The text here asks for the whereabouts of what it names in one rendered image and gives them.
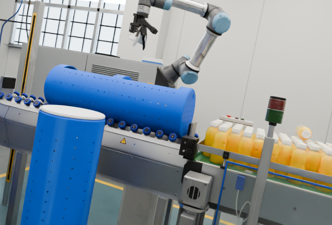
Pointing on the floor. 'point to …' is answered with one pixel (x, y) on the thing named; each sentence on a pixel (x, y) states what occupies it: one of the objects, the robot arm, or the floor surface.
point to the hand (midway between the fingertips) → (139, 49)
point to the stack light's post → (260, 181)
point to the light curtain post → (25, 83)
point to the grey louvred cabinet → (42, 71)
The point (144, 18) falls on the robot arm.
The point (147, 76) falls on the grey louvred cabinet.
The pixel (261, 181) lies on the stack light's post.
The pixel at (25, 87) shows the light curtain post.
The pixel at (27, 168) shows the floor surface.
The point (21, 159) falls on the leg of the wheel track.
